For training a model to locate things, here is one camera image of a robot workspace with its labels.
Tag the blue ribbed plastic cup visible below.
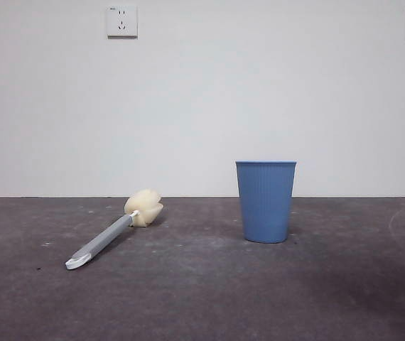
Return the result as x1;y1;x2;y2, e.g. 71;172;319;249
234;160;298;244

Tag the sponge cup brush grey handle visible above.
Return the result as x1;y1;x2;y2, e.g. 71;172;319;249
65;188;163;271

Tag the white wall socket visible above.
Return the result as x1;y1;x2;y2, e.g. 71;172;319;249
107;6;139;39

